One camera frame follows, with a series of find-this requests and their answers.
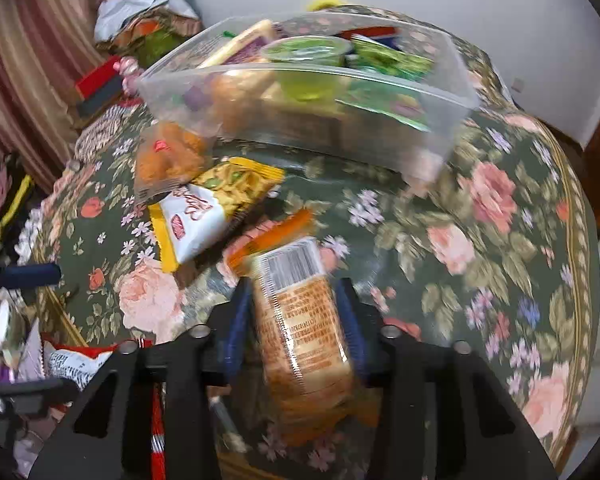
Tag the yellow snack packet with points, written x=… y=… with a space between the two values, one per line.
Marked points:
x=205 y=210

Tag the purple wafer packet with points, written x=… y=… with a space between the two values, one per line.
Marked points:
x=245 y=42

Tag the green snack packet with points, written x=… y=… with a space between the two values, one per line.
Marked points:
x=390 y=60

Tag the red box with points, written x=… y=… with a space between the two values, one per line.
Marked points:
x=97 y=82

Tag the striped brown curtain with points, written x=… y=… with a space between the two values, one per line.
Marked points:
x=30 y=60

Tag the green jelly cup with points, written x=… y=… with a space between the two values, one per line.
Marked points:
x=305 y=55

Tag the pink plush toy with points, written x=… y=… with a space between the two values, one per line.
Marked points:
x=128 y=72

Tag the white wall outlet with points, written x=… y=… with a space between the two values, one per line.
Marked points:
x=518 y=84

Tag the orange fried snack packet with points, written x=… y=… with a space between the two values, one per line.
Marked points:
x=172 y=160

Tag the pile of clothes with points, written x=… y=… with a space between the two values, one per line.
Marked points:
x=130 y=15

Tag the patchwork quilt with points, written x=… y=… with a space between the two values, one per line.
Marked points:
x=105 y=130

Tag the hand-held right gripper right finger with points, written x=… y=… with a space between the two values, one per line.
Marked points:
x=351 y=332

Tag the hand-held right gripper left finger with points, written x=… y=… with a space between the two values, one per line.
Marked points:
x=235 y=332

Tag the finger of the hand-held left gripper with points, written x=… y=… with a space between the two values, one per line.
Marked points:
x=30 y=275
x=30 y=390

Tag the clear plastic storage container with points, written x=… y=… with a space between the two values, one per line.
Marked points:
x=380 y=135

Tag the orange biscuit packet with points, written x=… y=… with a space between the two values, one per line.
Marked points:
x=300 y=340

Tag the yellow foam tube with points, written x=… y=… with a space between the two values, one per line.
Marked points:
x=327 y=2

